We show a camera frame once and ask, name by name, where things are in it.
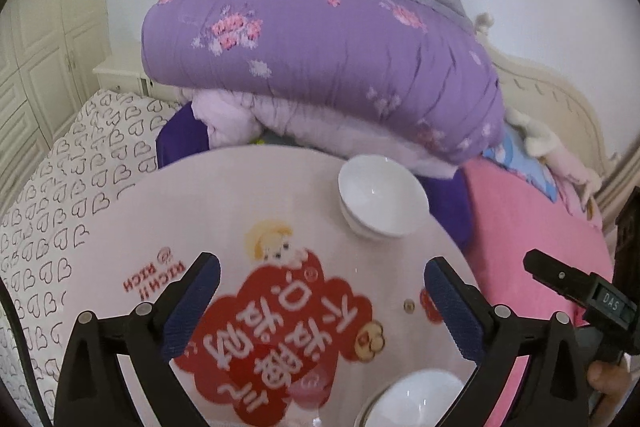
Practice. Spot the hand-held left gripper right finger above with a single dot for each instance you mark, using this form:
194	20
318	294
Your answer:
452	312

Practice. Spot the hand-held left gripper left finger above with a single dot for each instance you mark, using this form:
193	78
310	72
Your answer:
192	312

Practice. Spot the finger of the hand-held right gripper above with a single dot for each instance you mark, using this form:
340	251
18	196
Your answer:
565	279

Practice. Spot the white ceramic bowl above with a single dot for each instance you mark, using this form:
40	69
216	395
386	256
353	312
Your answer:
420	399
382	194

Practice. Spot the person's right hand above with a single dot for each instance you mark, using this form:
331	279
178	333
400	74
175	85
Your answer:
607	379

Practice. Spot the bright pink blanket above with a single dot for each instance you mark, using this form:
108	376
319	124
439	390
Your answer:
525	227

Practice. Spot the round pink printed table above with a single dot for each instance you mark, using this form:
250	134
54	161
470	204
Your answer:
190	207

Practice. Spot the blue and pink pillow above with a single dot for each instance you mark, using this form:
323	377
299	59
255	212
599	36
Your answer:
520	162

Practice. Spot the cream plush toy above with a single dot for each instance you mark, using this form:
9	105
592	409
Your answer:
545	142

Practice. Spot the cream carved headboard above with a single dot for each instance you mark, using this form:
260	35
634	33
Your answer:
560	102

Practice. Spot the dark purple cloth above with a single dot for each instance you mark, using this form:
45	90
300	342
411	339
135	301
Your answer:
175	137

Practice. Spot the heart-print mattress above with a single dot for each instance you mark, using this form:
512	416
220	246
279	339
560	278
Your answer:
65	177

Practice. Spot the light pink blanket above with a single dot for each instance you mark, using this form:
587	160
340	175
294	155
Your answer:
235	119

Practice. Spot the cream nightstand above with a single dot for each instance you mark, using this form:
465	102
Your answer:
120	74

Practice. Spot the purple floral quilt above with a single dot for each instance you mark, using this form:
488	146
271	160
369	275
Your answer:
325	57

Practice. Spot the cream panelled wardrobe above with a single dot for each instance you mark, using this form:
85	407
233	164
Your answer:
45	32

